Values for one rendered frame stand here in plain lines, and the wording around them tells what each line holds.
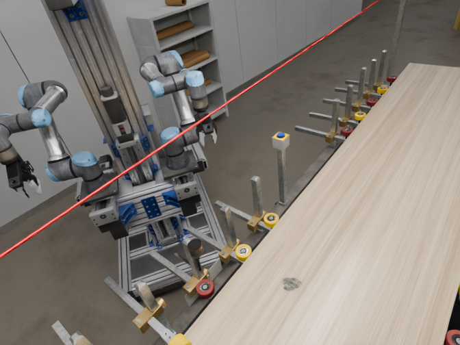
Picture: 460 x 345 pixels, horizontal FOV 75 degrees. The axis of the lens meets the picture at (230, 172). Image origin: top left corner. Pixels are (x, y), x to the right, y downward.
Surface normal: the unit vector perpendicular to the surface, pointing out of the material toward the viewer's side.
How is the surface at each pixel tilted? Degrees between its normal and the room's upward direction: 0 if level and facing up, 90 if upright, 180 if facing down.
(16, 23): 90
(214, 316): 0
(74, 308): 0
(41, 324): 0
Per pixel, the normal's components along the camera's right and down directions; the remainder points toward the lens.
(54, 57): 0.73, 0.34
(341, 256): -0.14, -0.77
